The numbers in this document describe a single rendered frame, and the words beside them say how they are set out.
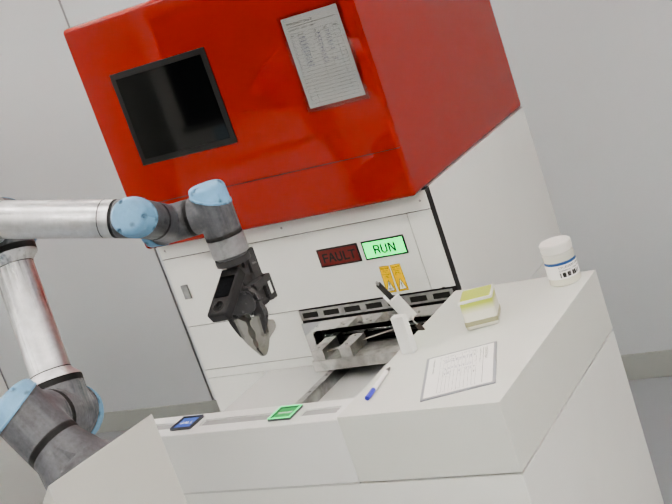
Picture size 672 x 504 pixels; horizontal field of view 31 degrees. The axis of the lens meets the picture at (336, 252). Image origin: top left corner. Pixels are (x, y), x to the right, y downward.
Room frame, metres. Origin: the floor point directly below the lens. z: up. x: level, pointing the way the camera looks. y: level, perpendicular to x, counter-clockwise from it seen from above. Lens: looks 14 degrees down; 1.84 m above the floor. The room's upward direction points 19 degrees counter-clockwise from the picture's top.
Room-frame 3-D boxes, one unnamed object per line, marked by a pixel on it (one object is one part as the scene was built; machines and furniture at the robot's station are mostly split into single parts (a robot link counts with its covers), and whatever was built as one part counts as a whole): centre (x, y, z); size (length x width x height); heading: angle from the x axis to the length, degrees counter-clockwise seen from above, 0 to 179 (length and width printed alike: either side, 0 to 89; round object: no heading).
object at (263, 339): (2.37, 0.18, 1.14); 0.06 x 0.03 x 0.09; 147
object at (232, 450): (2.44, 0.31, 0.89); 0.55 x 0.09 x 0.14; 57
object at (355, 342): (2.85, 0.04, 0.89); 0.08 x 0.03 x 0.03; 147
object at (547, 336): (2.41, -0.21, 0.89); 0.62 x 0.35 x 0.14; 147
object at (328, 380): (2.72, 0.19, 0.84); 0.50 x 0.02 x 0.03; 147
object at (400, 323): (2.48, -0.09, 1.03); 0.06 x 0.04 x 0.13; 147
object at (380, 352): (2.81, -0.03, 0.87); 0.36 x 0.08 x 0.03; 57
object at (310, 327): (2.89, -0.04, 0.89); 0.44 x 0.02 x 0.10; 57
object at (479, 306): (2.49, -0.25, 1.00); 0.07 x 0.07 x 0.07; 74
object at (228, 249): (2.38, 0.20, 1.33); 0.08 x 0.08 x 0.05
